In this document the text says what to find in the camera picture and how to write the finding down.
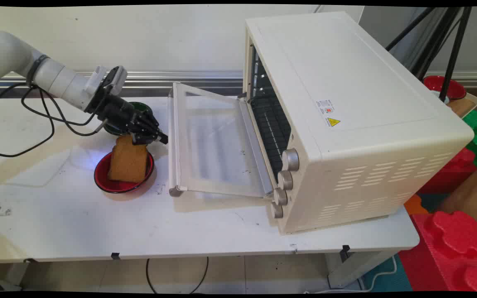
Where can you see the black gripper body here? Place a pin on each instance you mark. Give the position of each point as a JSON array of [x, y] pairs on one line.
[[112, 108]]

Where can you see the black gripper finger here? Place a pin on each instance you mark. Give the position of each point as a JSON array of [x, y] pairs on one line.
[[152, 122], [138, 135]]

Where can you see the brown toast slice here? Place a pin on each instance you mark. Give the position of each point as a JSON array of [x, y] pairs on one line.
[[127, 162]]

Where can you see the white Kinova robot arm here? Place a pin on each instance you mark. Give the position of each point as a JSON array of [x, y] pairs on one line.
[[23, 58]]

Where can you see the dark green bowl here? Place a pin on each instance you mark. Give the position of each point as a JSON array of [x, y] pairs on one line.
[[143, 108]]

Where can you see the red bowl with black rim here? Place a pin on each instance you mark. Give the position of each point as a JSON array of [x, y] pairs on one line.
[[110, 182]]

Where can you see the glass oven door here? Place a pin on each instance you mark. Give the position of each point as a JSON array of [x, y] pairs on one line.
[[213, 145]]

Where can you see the black oven rack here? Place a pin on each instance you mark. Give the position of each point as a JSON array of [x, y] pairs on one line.
[[269, 124]]

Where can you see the silver oven knob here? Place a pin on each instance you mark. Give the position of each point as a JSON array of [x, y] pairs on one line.
[[290, 159], [276, 210], [285, 180], [280, 196]]

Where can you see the yellow warning sticker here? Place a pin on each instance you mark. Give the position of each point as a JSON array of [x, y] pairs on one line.
[[333, 122]]

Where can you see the cream toaster oven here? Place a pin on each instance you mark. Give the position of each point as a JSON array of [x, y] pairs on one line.
[[346, 124]]

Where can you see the red bowl with white inside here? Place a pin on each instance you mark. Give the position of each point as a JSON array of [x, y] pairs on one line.
[[449, 87]]

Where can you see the black tripod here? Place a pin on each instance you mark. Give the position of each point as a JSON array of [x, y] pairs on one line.
[[449, 37]]

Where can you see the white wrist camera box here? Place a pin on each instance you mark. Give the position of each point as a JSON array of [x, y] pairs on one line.
[[108, 79]]

